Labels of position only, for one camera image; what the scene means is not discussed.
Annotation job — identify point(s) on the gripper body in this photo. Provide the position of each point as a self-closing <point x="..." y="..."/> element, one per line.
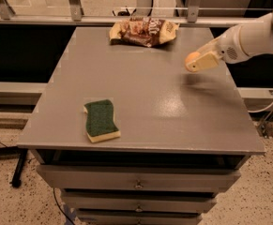
<point x="229" y="46"/>

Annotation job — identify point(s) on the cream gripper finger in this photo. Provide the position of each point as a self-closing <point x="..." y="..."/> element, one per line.
<point x="202" y="62"/>

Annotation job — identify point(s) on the orange fruit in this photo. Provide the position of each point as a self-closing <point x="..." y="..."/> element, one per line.
<point x="191" y="57"/>

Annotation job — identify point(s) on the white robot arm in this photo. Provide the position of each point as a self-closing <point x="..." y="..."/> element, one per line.
<point x="237" y="44"/>

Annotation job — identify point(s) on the brown chip bag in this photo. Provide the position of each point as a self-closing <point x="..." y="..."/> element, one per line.
<point x="144" y="31"/>

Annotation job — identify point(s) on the grey drawer cabinet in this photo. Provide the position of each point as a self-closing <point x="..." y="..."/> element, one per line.
<point x="168" y="118"/>

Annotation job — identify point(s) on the green yellow sponge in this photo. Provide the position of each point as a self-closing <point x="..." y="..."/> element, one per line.
<point x="100" y="124"/>

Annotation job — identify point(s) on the middle grey drawer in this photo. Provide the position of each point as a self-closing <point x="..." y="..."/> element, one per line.
<point x="138" y="202"/>

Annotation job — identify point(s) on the grey drawer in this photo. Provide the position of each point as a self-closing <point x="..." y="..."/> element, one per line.
<point x="97" y="217"/>
<point x="138" y="202"/>
<point x="136" y="178"/>

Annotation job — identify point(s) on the top grey drawer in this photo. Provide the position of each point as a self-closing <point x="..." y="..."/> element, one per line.
<point x="136" y="178"/>

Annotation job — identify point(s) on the bottom grey drawer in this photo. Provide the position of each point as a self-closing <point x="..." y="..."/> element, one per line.
<point x="97" y="217"/>

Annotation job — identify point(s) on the black stand leg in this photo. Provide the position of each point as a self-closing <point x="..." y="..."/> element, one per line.
<point x="16" y="179"/>

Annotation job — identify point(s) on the metal railing frame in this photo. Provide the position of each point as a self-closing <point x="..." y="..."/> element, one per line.
<point x="198" y="13"/>

